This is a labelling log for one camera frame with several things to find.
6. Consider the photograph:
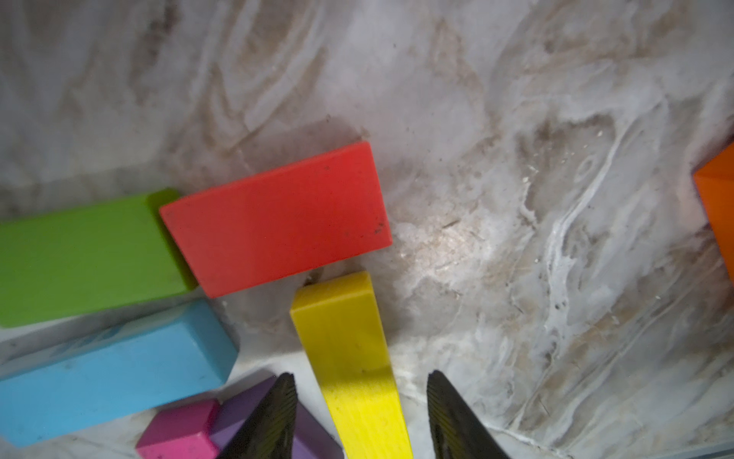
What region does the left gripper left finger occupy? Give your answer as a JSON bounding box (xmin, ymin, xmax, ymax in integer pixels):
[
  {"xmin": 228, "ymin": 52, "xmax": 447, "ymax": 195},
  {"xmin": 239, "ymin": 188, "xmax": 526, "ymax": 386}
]
[{"xmin": 217, "ymin": 373, "xmax": 298, "ymax": 459}]

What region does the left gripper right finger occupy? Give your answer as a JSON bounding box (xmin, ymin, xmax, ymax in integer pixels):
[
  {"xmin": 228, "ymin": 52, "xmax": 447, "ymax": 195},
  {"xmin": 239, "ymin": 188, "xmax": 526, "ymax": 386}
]
[{"xmin": 426, "ymin": 370, "xmax": 510, "ymax": 459}]

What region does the yellow long block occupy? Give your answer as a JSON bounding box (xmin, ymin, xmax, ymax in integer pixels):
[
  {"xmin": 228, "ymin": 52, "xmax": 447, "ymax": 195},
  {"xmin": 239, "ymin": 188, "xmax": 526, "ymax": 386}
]
[{"xmin": 290, "ymin": 272, "xmax": 414, "ymax": 458}]

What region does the red block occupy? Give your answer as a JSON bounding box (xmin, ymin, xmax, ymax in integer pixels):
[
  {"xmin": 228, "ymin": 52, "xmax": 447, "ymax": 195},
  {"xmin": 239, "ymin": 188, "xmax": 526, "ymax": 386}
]
[{"xmin": 160, "ymin": 142, "xmax": 392, "ymax": 298}]

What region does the green block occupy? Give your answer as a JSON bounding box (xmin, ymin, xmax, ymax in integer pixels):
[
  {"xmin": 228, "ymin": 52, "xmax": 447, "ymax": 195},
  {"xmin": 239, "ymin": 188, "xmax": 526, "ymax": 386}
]
[{"xmin": 1, "ymin": 189, "xmax": 198, "ymax": 328}]

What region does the purple block left group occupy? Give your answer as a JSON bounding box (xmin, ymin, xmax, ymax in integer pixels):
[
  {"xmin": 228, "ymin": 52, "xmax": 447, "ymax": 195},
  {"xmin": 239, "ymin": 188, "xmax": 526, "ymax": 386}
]
[{"xmin": 209, "ymin": 376, "xmax": 345, "ymax": 459}]

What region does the magenta block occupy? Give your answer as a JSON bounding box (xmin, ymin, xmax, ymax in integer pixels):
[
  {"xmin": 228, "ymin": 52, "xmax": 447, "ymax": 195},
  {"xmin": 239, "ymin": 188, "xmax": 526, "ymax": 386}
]
[{"xmin": 136, "ymin": 399, "xmax": 221, "ymax": 459}]

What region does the light blue long block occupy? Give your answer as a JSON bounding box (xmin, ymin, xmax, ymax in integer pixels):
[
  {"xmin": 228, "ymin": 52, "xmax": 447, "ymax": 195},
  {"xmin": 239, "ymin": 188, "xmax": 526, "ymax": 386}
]
[{"xmin": 1, "ymin": 300, "xmax": 238, "ymax": 448}]

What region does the orange long block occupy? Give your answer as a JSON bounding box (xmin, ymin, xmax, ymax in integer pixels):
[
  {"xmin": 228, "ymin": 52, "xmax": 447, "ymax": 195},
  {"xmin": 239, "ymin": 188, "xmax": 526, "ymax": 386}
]
[{"xmin": 693, "ymin": 143, "xmax": 734, "ymax": 280}]

